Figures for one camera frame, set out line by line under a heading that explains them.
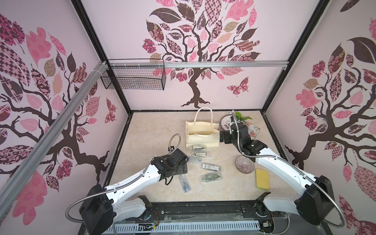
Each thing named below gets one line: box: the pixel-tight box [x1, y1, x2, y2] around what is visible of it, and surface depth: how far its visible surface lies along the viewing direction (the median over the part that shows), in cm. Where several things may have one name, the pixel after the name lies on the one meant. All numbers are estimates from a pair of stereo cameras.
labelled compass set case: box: [201, 162, 222, 172], surface depth 89 cm
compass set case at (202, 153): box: [190, 150, 212, 158], surface depth 96 cm
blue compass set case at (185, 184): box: [179, 174, 191, 193], surface depth 83 cm
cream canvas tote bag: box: [185, 106, 220, 148], surface depth 97 cm
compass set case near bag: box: [187, 144, 207, 152], surface depth 99 cm
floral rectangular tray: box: [244, 121, 261, 141], surface depth 109 cm
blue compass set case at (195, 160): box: [188, 156, 203, 164], surface depth 93 cm
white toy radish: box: [235, 111, 253, 124], surface depth 113 cm
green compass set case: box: [199, 172, 223, 183], surface depth 86 cm
